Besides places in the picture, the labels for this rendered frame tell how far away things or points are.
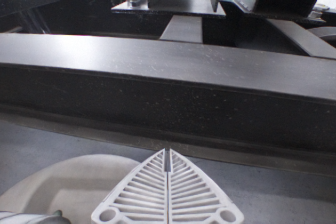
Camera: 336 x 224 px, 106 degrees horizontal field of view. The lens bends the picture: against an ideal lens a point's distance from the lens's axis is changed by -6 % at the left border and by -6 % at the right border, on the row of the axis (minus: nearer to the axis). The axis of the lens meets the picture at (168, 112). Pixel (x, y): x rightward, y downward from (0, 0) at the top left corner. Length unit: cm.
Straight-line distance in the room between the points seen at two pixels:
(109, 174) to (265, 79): 44
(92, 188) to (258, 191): 77
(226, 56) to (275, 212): 80
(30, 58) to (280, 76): 44
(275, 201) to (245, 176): 17
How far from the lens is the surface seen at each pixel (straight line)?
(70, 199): 56
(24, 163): 117
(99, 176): 48
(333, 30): 95
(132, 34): 116
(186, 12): 56
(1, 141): 141
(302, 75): 32
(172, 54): 28
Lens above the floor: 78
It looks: 48 degrees down
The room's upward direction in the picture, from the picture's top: 1 degrees clockwise
